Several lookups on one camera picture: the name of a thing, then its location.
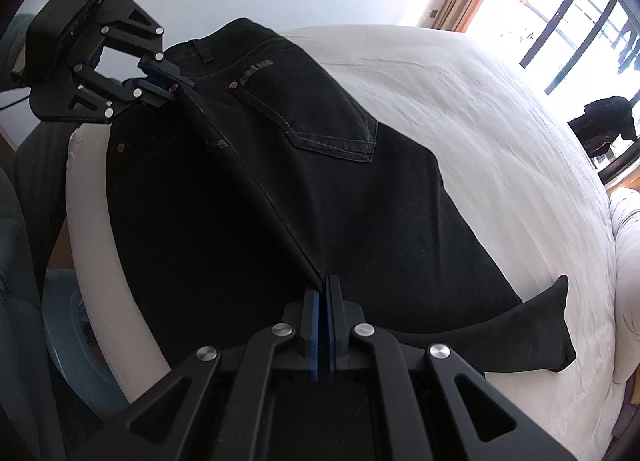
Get black garment on rack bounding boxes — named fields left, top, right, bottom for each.
left=568, top=96, right=638, bottom=158

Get black jeans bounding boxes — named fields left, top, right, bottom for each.
left=106, top=19, right=576, bottom=372

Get light blue round basin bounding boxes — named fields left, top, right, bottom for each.
left=42, top=269, right=128, bottom=421

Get rolled white duvet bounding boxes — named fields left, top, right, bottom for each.
left=610, top=188, right=640, bottom=384

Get black balcony door frame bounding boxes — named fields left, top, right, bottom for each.
left=520, top=0, right=639, bottom=104

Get white bed with sheet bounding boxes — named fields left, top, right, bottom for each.
left=65, top=26, right=625, bottom=460

